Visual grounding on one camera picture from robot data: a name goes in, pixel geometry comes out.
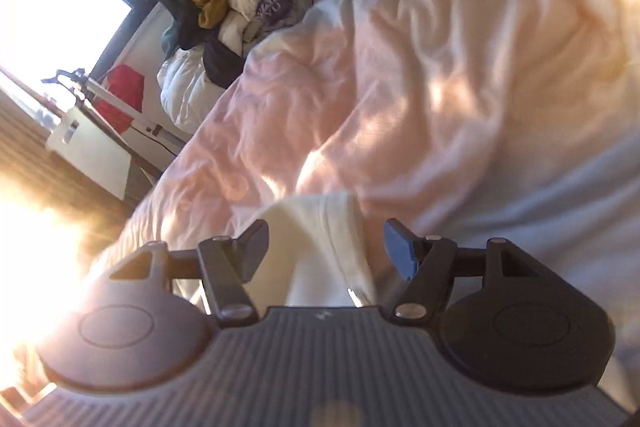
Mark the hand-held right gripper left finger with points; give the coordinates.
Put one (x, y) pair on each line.
(255, 252)

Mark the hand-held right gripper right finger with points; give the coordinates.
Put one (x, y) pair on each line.
(400, 252)

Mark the cream sweatshirt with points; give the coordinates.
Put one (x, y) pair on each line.
(310, 247)

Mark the garment steamer stand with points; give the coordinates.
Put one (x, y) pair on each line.
(145, 122)

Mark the pink white duvet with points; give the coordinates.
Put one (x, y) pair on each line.
(425, 82)

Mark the white puffy jacket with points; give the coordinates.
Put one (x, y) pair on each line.
(187, 92)

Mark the white boxy appliance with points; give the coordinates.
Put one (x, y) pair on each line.
(92, 152)

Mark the black cloth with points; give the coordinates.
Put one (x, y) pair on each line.
(220, 62)

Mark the red garment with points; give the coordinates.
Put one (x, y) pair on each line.
(122, 92)

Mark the white garment purple print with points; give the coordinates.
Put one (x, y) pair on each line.
(250, 7)

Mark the black framed window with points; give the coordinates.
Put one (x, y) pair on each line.
(50, 7)

